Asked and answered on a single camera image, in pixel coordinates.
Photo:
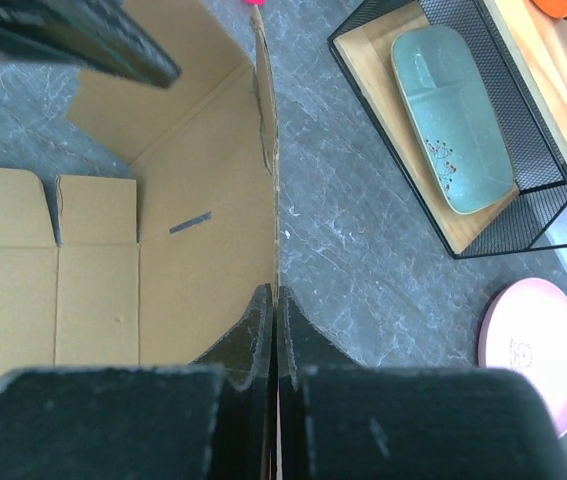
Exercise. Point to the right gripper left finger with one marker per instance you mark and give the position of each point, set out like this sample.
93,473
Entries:
210,419

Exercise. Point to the pink black highlighter pen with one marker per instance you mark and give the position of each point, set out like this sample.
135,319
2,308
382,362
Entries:
255,2

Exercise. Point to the teal rectangular ceramic plate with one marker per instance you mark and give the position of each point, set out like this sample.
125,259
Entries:
452,116

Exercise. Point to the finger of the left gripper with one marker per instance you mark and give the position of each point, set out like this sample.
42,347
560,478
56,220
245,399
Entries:
98,35

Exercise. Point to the black wire wooden shelf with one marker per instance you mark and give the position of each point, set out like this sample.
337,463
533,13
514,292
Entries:
361,46

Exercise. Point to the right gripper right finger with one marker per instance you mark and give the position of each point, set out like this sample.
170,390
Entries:
340,420

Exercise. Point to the pink round plate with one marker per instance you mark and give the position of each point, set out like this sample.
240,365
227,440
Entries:
525,330

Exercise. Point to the cardboard box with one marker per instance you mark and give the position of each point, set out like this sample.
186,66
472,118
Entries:
154,269

